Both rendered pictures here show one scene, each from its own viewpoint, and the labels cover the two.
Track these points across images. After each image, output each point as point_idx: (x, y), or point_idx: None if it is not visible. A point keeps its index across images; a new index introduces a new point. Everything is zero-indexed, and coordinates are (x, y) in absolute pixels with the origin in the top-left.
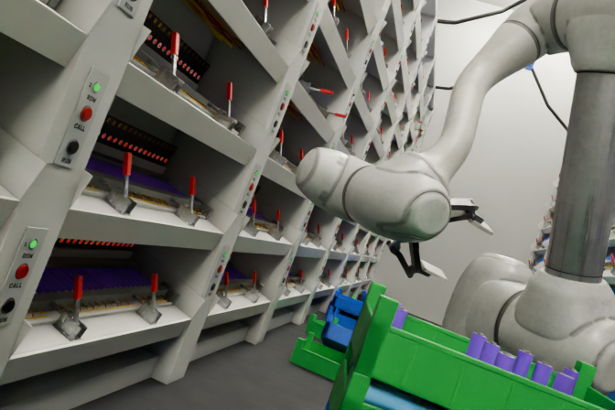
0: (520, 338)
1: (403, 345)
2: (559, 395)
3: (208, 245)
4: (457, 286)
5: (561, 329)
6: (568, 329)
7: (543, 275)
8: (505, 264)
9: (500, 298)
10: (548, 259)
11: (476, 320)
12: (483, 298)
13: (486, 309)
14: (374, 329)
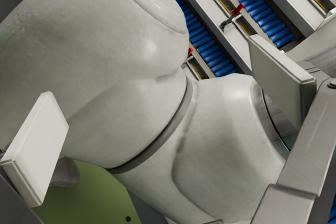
0: (167, 199)
1: None
2: None
3: None
4: (43, 49)
5: (240, 218)
6: (249, 217)
7: (269, 156)
8: (176, 42)
9: (151, 125)
10: (293, 130)
11: (85, 143)
12: (116, 116)
13: (116, 137)
14: None
